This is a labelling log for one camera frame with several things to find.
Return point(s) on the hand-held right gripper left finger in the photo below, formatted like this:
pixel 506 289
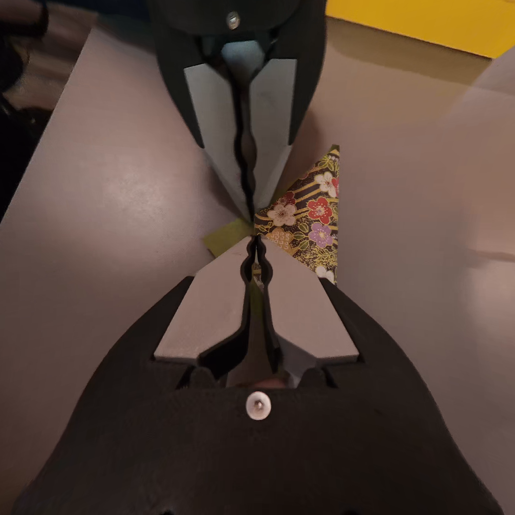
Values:
pixel 205 314

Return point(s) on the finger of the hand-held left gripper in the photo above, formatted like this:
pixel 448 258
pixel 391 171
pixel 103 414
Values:
pixel 271 120
pixel 213 120

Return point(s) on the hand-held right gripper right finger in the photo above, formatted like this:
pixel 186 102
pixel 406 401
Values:
pixel 305 318

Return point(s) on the floral origami paper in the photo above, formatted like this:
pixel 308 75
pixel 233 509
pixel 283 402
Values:
pixel 314 209

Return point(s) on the yellow board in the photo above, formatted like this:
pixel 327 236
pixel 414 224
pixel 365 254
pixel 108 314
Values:
pixel 422 20

